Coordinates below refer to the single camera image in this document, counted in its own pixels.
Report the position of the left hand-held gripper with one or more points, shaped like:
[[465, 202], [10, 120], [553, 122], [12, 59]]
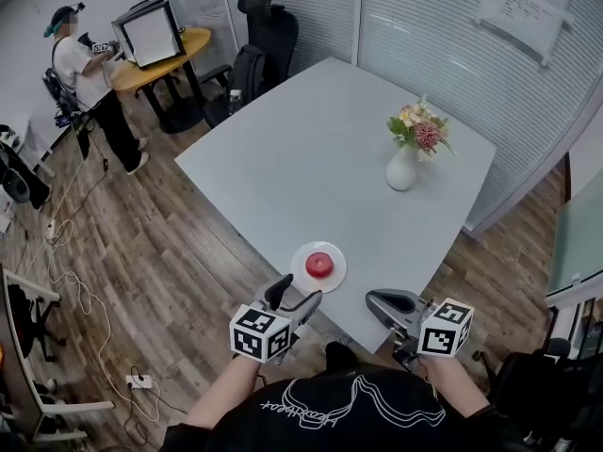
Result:
[[256, 332]]

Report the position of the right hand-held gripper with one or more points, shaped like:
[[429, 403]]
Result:
[[443, 330]]

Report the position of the red apple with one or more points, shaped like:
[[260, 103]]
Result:
[[319, 264]]

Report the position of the white round plate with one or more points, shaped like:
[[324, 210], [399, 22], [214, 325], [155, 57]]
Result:
[[335, 280]]

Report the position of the person's right forearm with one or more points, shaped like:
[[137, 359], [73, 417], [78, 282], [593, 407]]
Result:
[[454, 384]]

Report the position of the person's left forearm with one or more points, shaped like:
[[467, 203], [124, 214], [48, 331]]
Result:
[[226, 391]]

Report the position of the person's black trouser leg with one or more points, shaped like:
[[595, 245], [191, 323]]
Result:
[[340, 356]]

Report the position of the person's black printed shirt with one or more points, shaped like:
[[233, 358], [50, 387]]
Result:
[[339, 417]]

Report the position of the white ceramic vase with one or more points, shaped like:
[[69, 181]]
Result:
[[401, 172]]

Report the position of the black mesh office chair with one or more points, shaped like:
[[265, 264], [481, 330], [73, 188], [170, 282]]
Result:
[[542, 393]]

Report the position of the pink and yellow flower bouquet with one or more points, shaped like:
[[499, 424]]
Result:
[[421, 130]]

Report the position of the glass top desk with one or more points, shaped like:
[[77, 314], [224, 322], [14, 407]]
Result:
[[577, 238]]

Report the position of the clear water bottle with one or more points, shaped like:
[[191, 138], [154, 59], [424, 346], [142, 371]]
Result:
[[234, 101]]

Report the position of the black backpack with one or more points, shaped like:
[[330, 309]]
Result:
[[246, 75]]

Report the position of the small white power strip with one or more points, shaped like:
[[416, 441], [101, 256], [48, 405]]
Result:
[[50, 230]]

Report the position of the black high-back office chair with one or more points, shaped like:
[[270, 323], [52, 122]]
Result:
[[273, 31]]

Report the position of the round wooden table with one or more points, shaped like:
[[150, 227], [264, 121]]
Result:
[[141, 75]]

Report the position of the black framed white light box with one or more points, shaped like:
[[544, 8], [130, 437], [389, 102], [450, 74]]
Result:
[[148, 36]]

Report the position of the black equipment pile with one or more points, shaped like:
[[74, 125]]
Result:
[[19, 177]]

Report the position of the white paper notice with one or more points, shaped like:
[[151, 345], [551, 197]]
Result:
[[520, 5]]

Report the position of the white metal frame desk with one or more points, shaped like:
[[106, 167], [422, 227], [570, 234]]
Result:
[[28, 375]]

